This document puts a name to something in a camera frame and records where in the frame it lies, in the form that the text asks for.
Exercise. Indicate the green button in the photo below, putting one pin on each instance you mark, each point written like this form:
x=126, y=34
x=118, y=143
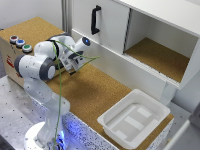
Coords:
x=27, y=48

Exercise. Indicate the blue button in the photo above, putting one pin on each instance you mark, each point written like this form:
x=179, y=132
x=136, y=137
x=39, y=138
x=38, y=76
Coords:
x=20, y=43

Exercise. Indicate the white plastic box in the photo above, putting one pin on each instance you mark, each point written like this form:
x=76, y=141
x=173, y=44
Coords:
x=133, y=118

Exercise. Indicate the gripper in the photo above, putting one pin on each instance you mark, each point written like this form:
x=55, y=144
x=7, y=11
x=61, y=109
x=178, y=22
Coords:
x=71, y=60

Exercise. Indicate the red button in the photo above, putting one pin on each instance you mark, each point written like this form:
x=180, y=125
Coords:
x=14, y=39

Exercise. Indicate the wooden drawer box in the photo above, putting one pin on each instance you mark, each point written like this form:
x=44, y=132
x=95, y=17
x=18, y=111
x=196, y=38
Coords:
x=26, y=33

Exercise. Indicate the white sliding door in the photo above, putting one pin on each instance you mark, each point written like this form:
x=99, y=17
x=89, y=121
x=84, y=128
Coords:
x=106, y=23

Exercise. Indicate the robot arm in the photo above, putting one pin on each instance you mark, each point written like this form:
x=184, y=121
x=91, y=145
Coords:
x=35, y=65

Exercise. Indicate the white cabinet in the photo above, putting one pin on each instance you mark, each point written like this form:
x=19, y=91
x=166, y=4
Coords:
x=160, y=56

